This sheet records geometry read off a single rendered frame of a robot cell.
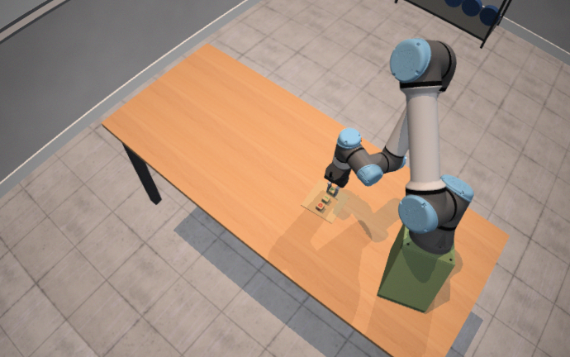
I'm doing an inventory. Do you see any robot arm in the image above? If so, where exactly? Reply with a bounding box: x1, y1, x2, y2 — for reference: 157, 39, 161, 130
335, 38, 474, 255

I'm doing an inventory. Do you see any tan flat mat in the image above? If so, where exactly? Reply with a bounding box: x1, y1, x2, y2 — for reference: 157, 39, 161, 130
301, 179, 349, 223

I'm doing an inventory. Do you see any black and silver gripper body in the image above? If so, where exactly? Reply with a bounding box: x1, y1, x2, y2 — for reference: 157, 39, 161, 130
324, 153, 351, 188

